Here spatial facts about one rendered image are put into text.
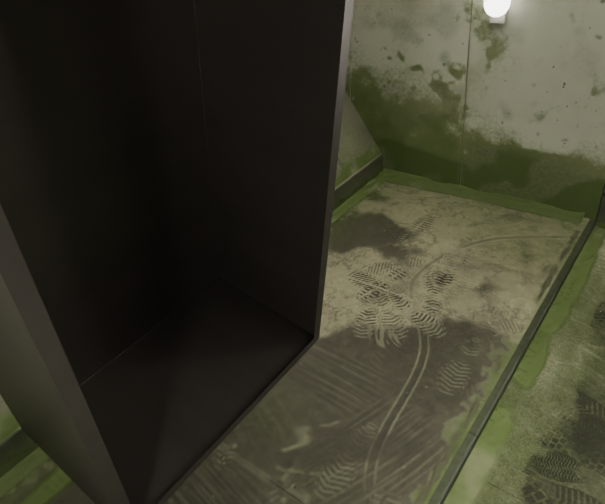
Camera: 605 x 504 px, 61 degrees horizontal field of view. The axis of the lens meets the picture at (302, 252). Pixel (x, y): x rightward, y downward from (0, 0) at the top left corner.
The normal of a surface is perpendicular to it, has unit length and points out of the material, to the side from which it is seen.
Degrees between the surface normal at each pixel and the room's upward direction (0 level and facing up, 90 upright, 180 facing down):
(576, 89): 90
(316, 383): 0
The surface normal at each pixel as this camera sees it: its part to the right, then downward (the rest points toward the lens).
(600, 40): -0.61, 0.50
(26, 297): 0.80, 0.43
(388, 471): -0.11, -0.82
